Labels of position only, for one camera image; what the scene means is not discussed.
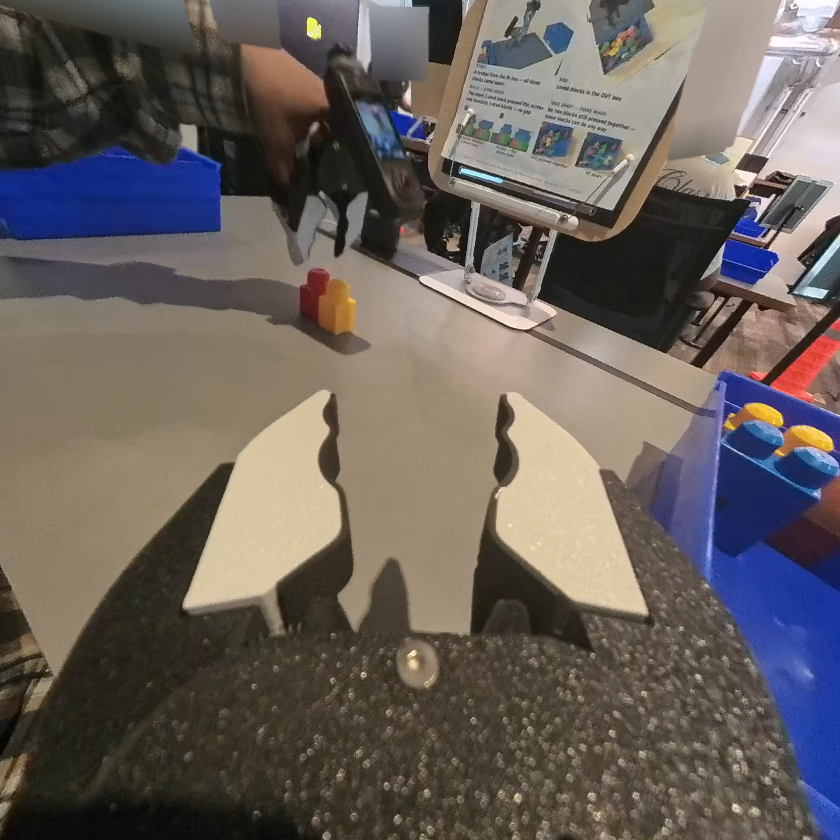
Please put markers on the small blue bin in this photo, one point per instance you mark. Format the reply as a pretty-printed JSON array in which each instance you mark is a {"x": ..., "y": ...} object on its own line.
[
  {"x": 748, "y": 266},
  {"x": 748, "y": 228}
]

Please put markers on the small printed card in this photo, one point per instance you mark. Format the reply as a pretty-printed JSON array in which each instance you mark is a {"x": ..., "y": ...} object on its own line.
[{"x": 499, "y": 262}]

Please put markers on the printed instruction sheet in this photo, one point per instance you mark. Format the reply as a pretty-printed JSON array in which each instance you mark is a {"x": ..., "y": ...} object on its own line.
[{"x": 564, "y": 98}]

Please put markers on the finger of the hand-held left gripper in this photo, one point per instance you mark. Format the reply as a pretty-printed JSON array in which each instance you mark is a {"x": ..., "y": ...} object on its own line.
[
  {"x": 303, "y": 243},
  {"x": 348, "y": 220}
]

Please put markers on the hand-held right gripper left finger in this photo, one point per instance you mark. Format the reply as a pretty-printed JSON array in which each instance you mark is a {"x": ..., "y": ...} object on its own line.
[{"x": 275, "y": 518}]

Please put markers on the red mega block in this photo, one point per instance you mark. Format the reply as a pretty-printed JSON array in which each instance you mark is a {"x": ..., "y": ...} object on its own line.
[
  {"x": 814, "y": 531},
  {"x": 310, "y": 302}
]

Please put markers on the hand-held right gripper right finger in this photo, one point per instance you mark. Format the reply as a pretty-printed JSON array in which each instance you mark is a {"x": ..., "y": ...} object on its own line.
[{"x": 564, "y": 525}]

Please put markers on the wooden desk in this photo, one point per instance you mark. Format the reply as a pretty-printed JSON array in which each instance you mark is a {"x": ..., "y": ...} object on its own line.
[{"x": 754, "y": 292}]

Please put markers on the person's left forearm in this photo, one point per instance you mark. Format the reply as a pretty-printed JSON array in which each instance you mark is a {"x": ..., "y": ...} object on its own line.
[{"x": 118, "y": 85}]

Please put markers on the blue two-stud mega block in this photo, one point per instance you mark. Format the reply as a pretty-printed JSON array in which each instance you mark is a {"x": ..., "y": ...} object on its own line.
[{"x": 754, "y": 499}]

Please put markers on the yellow single-stud mega block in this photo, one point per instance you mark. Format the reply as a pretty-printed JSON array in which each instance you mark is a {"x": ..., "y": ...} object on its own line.
[{"x": 338, "y": 315}]

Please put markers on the black office chair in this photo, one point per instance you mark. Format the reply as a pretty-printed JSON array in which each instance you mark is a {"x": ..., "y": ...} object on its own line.
[{"x": 643, "y": 275}]

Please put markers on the dark monitor screen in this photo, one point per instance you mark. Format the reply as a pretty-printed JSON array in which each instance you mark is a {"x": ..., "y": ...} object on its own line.
[{"x": 295, "y": 33}]

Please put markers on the white document stand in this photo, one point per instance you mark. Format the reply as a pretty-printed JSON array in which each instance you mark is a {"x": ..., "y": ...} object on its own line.
[{"x": 499, "y": 308}]

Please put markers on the yellow two-stud mega block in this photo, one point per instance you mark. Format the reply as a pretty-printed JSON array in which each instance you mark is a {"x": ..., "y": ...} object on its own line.
[{"x": 761, "y": 413}]

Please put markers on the person's left hand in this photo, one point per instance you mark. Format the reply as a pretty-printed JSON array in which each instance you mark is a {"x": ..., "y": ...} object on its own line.
[{"x": 282, "y": 111}]

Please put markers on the red floor mat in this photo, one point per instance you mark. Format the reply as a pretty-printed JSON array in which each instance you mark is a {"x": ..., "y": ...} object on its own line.
[{"x": 814, "y": 361}]

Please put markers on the black framed panel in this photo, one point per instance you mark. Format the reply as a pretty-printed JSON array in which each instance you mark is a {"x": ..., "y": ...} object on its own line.
[
  {"x": 797, "y": 200},
  {"x": 820, "y": 262}
]

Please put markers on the blue plastic bin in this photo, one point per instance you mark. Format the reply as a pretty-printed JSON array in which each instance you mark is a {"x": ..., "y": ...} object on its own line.
[
  {"x": 111, "y": 197},
  {"x": 787, "y": 656}
]

